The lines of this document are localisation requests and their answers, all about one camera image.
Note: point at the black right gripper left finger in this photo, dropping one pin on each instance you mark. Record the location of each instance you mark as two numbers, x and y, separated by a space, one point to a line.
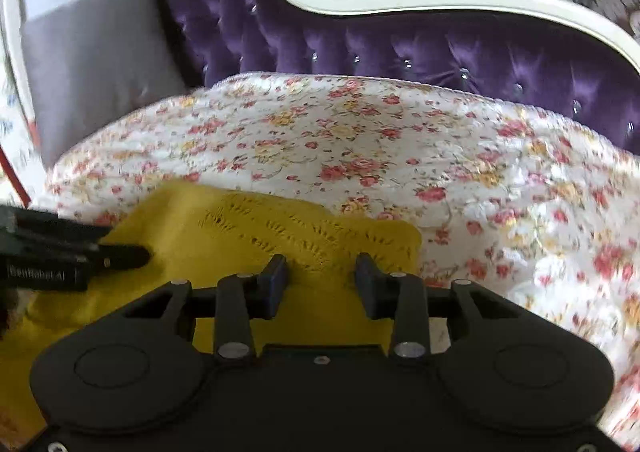
242 298

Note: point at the grey square pillow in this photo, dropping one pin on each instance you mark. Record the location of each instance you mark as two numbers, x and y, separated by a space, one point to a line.
89 63

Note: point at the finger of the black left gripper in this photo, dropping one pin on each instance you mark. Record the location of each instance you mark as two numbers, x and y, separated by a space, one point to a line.
101 257
44 226

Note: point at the mustard yellow knit sweater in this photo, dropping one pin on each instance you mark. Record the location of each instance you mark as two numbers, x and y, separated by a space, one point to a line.
202 234

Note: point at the floral quilted bedspread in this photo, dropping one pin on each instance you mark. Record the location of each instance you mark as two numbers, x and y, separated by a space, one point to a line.
527 203

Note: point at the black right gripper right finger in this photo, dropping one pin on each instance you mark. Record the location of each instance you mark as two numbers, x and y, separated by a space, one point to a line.
400 297

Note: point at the purple tufted velvet headboard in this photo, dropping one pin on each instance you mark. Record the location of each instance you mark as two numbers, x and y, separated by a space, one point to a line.
547 53

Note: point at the red pole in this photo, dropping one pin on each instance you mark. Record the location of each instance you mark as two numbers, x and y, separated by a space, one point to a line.
14 180

